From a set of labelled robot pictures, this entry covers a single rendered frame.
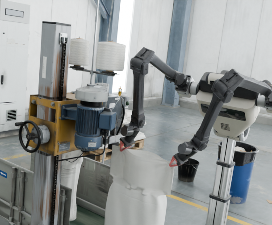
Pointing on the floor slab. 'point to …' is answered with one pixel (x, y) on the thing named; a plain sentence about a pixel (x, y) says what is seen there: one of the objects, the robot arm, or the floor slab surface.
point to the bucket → (188, 170)
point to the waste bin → (241, 171)
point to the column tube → (53, 75)
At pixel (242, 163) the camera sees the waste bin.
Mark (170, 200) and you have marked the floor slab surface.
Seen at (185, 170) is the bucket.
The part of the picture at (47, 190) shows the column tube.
